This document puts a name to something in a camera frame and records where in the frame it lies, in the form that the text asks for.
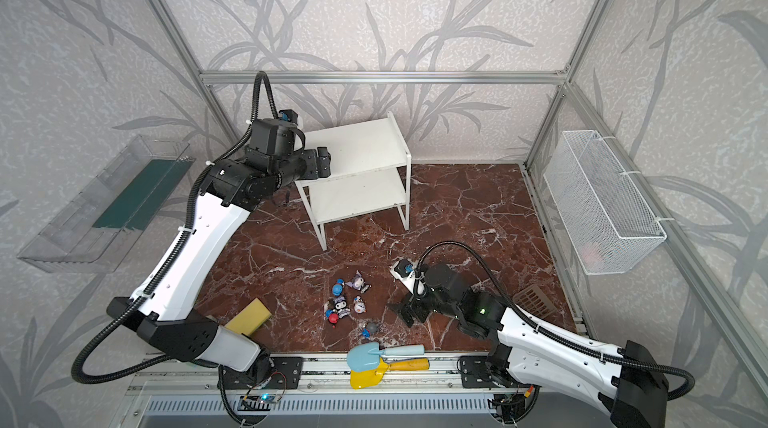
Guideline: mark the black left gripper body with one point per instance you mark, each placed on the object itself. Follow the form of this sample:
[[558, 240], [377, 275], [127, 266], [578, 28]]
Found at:
[[323, 161]]

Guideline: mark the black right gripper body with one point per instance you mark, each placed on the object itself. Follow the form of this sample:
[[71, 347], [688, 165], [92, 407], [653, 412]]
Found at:
[[417, 306]]

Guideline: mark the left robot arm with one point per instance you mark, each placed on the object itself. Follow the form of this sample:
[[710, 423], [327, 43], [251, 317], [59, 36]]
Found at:
[[161, 310]]

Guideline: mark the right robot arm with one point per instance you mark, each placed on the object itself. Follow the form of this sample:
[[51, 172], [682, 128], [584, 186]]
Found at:
[[623, 382]]

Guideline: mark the white two-tier metal shelf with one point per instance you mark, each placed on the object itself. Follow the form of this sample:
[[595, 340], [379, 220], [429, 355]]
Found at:
[[371, 169]]

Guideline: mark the grey blue small figurine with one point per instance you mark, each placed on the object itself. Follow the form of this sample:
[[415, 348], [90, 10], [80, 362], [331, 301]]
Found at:
[[370, 329]]

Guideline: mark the pink white small figurine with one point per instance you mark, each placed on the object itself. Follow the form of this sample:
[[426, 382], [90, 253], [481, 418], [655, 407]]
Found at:
[[359, 305]]

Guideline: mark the purple pale lying figurine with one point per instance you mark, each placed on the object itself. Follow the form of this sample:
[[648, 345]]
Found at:
[[358, 283]]

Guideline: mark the brown plastic toy rake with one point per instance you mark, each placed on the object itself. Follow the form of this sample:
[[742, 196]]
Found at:
[[535, 302]]

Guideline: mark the light blue toy shovel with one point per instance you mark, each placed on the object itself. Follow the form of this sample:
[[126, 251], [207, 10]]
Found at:
[[367, 356]]

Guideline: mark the blue-capped small figurine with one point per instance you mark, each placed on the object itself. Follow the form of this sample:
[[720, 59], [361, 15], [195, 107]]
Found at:
[[338, 288]]

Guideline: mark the yellow toy shovel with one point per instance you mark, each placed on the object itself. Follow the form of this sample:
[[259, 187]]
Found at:
[[370, 378]]

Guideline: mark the pink item in basket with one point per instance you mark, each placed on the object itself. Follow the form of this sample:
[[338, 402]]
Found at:
[[591, 257]]

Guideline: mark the yellow sponge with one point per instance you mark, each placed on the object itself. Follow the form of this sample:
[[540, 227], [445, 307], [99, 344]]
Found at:
[[249, 319]]

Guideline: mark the green circuit board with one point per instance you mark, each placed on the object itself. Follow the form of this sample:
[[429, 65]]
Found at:
[[259, 402]]

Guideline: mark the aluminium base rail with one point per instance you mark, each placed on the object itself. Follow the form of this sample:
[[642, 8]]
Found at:
[[433, 372]]

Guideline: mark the white wire mesh basket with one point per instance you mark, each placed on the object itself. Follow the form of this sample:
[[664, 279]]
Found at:
[[598, 201]]

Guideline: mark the clear plastic wall tray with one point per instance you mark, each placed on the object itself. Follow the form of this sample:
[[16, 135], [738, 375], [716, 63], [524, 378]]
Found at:
[[95, 231]]

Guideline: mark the aluminium cage frame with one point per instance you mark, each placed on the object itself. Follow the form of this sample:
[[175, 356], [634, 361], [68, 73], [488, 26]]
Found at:
[[744, 342]]

